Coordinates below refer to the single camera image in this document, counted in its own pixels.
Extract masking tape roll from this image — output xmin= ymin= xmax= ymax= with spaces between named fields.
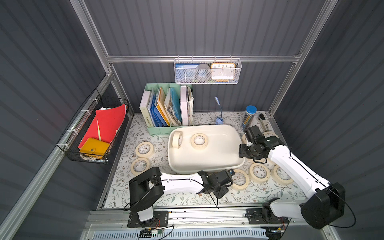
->
xmin=249 ymin=163 xmax=271 ymax=184
xmin=191 ymin=133 xmax=208 ymax=150
xmin=263 ymin=131 xmax=279 ymax=138
xmin=172 ymin=131 xmax=183 ymax=149
xmin=271 ymin=165 xmax=294 ymax=186
xmin=135 ymin=142 xmax=154 ymax=159
xmin=231 ymin=169 xmax=250 ymax=191
xmin=131 ymin=158 xmax=151 ymax=177
xmin=242 ymin=134 xmax=249 ymax=145

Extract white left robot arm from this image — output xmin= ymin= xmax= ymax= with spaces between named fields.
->
xmin=124 ymin=167 xmax=235 ymax=223

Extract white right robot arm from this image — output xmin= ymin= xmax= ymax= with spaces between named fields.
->
xmin=239 ymin=126 xmax=346 ymax=230

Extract white plastic storage box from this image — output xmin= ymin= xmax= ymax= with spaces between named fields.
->
xmin=168 ymin=125 xmax=245 ymax=175

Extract grey tape roll in basket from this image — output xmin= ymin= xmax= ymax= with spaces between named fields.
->
xmin=195 ymin=64 xmax=211 ymax=83

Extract blue box in basket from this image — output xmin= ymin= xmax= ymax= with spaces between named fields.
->
xmin=174 ymin=63 xmax=199 ymax=84

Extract clear tube of coloured pencils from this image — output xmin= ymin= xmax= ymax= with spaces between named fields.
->
xmin=242 ymin=105 xmax=257 ymax=132

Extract white binder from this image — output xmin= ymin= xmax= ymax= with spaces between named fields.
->
xmin=180 ymin=86 xmax=189 ymax=126

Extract blue folders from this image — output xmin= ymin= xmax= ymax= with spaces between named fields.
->
xmin=150 ymin=91 xmax=168 ymax=127

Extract yellow alarm clock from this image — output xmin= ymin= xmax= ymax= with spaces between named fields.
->
xmin=211 ymin=63 xmax=236 ymax=81

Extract green desktop file organizer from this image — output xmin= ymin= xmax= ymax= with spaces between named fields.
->
xmin=144 ymin=83 xmax=193 ymax=136

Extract white book with green spine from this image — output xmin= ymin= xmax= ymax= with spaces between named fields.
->
xmin=140 ymin=91 xmax=154 ymax=128

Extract red paper folder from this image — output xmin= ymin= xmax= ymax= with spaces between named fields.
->
xmin=78 ymin=104 xmax=127 ymax=149

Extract yellow wallet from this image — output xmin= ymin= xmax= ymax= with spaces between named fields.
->
xmin=79 ymin=138 xmax=110 ymax=161

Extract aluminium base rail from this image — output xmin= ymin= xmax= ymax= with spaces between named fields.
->
xmin=83 ymin=205 xmax=328 ymax=232

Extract white wire hanging basket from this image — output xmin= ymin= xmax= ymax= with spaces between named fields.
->
xmin=173 ymin=58 xmax=243 ymax=85

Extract black wire side basket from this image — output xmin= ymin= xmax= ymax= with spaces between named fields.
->
xmin=57 ymin=90 xmax=130 ymax=165

